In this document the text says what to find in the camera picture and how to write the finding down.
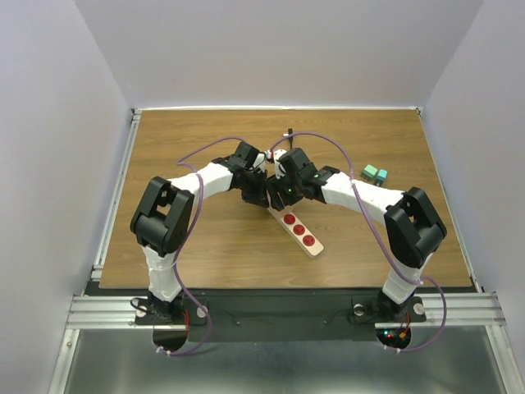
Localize white power strip red sockets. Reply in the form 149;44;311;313
267;208;324;259

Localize green USB charger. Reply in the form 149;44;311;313
361;164;378;181

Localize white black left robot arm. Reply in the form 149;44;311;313
130;140;267;323

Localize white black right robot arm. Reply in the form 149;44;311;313
266;148;447;320

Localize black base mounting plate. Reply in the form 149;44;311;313
84;286;427;354

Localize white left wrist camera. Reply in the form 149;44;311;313
252;152;267;172

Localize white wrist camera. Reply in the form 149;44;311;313
252;152;267;172
268;149;287;179

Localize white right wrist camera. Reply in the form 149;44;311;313
268;149;287;179

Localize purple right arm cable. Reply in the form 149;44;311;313
268;131;448;355

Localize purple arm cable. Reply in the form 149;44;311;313
268;131;448;355
155;136;247;357

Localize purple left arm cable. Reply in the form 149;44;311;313
155;136;247;357

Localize aluminium left side rail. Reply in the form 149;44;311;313
90;108;143;282

